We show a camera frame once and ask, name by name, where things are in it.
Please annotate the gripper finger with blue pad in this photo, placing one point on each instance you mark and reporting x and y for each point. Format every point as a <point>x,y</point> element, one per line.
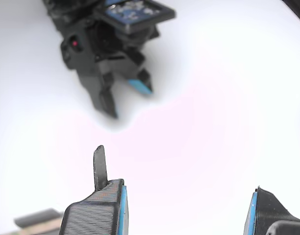
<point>96,218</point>
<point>103,98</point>
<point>262,208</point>
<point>141,84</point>

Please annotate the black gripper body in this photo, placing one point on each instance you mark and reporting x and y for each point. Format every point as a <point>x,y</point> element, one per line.
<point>88,49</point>

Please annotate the rectangular frame with tan tape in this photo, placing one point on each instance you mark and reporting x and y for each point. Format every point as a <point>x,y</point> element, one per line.
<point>42,229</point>

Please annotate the grey holder with black legs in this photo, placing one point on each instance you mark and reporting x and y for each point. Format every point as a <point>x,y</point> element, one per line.
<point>39,215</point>

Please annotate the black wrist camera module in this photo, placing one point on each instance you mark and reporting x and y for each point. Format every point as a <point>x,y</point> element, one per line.
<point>135,12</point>

